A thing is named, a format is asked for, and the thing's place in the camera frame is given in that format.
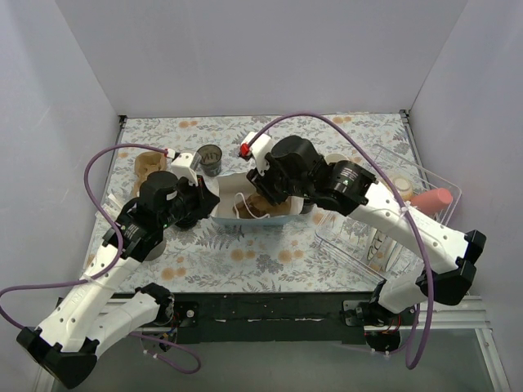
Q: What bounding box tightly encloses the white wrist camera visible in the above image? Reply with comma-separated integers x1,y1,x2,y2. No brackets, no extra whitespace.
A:
239,131,274,175
164,149,201,185

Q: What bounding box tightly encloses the pink cylindrical bottle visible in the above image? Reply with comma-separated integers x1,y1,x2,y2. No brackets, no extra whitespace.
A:
410,188,454,216

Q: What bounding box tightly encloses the brown cardboard cup carrier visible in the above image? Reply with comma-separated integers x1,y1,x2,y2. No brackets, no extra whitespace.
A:
232,193,291,219

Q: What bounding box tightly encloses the blue-grey ceramic mug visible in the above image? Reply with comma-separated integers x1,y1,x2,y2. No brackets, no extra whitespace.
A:
324,153,350,164

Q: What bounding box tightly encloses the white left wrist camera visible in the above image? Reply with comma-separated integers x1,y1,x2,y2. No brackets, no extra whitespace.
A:
164,149,201,185

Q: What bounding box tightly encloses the clear plastic dish rack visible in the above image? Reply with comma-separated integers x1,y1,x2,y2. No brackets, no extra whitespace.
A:
315,144,462,292

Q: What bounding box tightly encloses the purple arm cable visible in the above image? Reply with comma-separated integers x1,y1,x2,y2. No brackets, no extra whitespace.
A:
0,143,201,373
251,113,434,371

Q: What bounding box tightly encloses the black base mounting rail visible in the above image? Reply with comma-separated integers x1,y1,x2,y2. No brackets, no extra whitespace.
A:
56,285,487,348

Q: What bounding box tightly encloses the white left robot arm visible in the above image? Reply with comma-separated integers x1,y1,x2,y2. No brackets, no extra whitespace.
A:
16,171,220,389

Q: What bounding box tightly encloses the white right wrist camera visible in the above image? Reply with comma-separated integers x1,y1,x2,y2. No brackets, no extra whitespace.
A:
239,131,274,175

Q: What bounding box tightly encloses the yellow patterned bowl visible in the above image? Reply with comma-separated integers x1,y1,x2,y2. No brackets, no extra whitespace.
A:
390,175,414,201

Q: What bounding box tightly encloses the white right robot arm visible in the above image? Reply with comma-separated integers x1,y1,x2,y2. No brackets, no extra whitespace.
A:
240,132,486,325

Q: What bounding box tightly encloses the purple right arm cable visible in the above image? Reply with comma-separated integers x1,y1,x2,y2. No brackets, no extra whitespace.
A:
251,113,434,371

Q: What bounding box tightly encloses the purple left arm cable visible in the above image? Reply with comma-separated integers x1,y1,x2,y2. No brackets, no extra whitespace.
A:
0,143,201,373

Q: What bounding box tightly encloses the black plastic cup lid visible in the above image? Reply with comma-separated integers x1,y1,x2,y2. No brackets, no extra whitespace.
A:
300,199,315,215

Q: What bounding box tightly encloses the light blue paper bag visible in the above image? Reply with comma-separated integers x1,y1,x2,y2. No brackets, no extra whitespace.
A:
208,173,303,226

